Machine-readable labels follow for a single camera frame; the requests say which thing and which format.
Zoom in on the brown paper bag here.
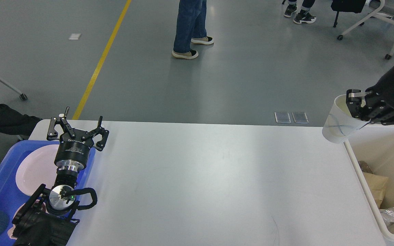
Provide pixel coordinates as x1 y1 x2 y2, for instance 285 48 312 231
363 172 389 208

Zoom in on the cream plastic bin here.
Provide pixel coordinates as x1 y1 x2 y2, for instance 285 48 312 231
344 124 394 242

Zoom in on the person in dark sneakers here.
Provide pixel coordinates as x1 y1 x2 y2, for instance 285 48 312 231
284 0 316 24

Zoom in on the blue plastic tray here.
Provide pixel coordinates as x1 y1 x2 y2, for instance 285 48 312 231
0 140 96 246

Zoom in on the pink plate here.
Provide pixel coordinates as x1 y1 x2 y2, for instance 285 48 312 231
15 145 59 196

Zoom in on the person in black trousers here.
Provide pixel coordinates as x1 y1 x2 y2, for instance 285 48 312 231
0 104 42 137

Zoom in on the pink mug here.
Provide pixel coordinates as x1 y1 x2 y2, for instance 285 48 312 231
8 203 26 238

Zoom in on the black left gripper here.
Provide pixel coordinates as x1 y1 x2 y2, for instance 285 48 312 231
46 107 109 171

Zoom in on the person in blue jeans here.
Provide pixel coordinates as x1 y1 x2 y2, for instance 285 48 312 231
172 0 214 59

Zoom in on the grey trash in bin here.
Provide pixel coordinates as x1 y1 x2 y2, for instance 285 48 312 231
358 161 374 174

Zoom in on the floor socket plate left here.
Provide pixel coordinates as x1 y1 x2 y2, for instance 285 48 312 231
275 111 291 124

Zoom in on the floor socket plate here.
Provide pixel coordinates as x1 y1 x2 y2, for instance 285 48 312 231
275 111 291 124
291 112 308 124

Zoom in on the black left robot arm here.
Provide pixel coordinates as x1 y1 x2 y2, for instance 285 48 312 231
12 107 109 246

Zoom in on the floor socket plate right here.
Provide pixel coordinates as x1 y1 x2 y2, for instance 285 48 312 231
291 112 308 124

